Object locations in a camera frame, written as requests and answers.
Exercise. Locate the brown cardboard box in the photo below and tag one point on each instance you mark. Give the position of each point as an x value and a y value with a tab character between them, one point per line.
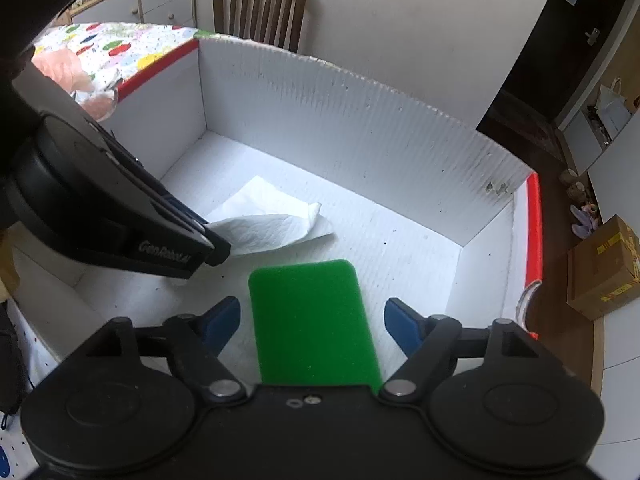
600	270

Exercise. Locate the pink cloth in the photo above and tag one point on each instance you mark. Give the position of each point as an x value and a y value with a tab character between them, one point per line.
55	67

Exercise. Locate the white paper bag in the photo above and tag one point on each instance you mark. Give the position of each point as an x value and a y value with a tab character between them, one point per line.
612	110

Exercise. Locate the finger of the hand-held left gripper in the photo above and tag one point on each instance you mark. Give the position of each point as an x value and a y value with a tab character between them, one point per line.
160	195
217	250

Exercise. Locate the green sponge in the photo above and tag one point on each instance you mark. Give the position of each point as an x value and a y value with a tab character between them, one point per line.
310	325

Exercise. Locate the small pastel plush toy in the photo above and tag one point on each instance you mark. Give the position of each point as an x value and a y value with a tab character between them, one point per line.
585	220

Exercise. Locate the dark wooden door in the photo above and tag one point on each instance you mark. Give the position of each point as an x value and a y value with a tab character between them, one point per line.
550	60

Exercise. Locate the red cardboard box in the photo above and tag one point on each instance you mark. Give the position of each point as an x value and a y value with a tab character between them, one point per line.
350	125

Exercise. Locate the clear plastic bag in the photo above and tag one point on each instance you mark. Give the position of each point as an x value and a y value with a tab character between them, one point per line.
100	91

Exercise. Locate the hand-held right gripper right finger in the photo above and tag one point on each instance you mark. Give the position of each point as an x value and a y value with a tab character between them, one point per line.
402	325

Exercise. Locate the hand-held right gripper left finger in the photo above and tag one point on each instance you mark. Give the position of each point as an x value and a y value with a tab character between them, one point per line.
223	326

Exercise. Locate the white paper towel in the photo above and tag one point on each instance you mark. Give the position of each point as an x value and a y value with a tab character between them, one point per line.
270	210

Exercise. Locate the white shelf cabinet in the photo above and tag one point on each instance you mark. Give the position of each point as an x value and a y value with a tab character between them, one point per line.
582	142

